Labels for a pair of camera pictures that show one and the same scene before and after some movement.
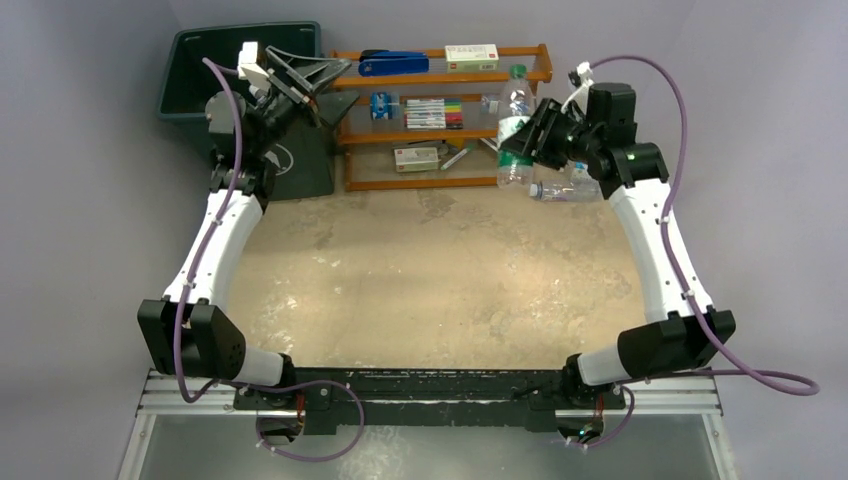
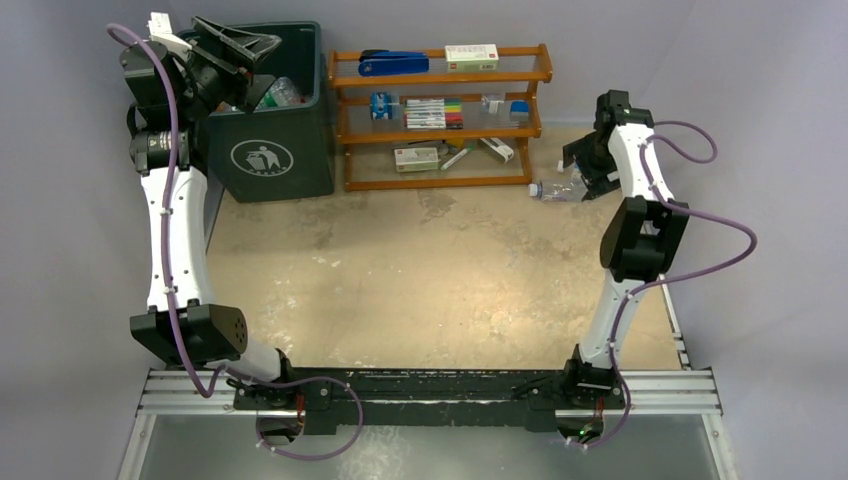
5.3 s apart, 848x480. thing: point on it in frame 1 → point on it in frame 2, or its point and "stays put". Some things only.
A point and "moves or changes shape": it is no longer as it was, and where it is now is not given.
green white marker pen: x=457 y=157 stays put
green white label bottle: x=516 y=103 moves or changes shape
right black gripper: x=542 y=132 → x=589 y=159
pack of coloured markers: x=438 y=113 stays put
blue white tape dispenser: x=381 y=106 stays put
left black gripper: x=306 y=76 → x=242 y=50
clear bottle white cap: x=566 y=191 stays put
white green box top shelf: x=472 y=58 stays put
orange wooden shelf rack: x=429 y=119 stays put
